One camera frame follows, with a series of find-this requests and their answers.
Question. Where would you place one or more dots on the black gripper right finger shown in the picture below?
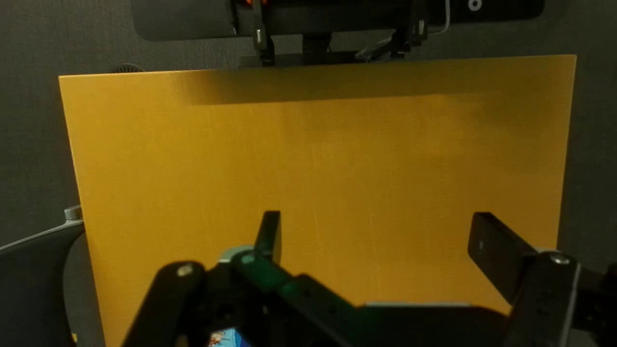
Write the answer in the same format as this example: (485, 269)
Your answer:
(550, 294)

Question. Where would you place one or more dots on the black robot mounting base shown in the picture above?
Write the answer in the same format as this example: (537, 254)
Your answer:
(319, 19)

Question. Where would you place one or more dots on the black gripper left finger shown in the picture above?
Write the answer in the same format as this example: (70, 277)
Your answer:
(251, 293)

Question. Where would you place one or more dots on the blue cardboard snack box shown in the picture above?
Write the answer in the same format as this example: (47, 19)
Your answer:
(226, 337)

